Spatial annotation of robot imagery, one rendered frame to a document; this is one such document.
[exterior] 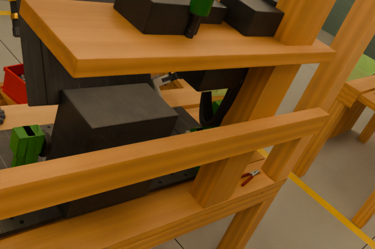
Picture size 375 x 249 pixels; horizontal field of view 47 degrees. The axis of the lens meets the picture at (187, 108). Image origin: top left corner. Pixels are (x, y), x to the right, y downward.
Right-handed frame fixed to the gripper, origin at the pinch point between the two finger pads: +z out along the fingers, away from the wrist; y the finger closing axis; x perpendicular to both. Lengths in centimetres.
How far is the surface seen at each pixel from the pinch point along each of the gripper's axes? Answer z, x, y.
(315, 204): -157, 127, -108
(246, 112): -9.5, 18.3, 29.5
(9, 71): 36, -24, -52
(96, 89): 28.5, -3.3, 14.4
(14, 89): 36, -17, -53
